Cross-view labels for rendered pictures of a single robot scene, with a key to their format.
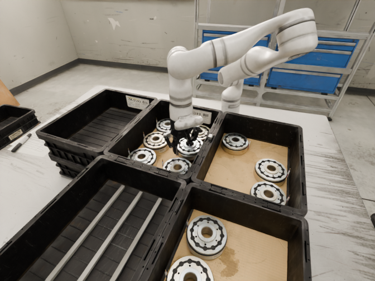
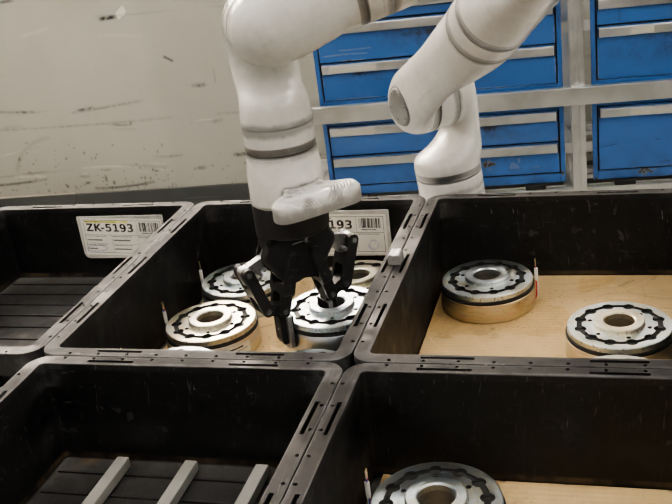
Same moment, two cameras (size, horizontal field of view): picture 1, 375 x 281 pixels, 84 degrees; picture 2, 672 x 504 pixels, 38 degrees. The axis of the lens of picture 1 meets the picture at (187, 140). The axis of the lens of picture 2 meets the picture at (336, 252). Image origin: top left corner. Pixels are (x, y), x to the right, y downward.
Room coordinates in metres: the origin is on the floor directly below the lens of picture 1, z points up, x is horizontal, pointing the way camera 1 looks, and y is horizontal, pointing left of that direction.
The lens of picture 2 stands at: (-0.34, 0.04, 1.33)
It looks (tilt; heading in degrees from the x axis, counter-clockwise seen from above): 23 degrees down; 356
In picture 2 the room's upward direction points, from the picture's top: 8 degrees counter-clockwise
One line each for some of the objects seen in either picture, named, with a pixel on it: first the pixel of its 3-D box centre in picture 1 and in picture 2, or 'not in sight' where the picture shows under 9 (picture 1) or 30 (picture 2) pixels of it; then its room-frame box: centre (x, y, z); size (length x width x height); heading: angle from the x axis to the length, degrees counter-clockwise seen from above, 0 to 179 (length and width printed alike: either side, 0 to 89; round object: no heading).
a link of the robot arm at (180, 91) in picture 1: (179, 76); (267, 67); (0.58, 0.02, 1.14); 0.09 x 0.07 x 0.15; 6
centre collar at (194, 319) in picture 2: (155, 139); (210, 318); (0.64, 0.12, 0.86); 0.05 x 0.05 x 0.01
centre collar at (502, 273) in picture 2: (235, 140); (486, 276); (0.63, -0.19, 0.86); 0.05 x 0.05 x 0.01
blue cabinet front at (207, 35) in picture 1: (231, 58); (438, 100); (2.44, -0.51, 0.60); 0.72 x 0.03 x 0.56; 74
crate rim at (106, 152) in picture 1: (170, 131); (259, 274); (0.61, 0.06, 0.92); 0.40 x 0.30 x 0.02; 158
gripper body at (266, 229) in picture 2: (181, 126); (294, 234); (0.57, 0.02, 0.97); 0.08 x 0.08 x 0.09
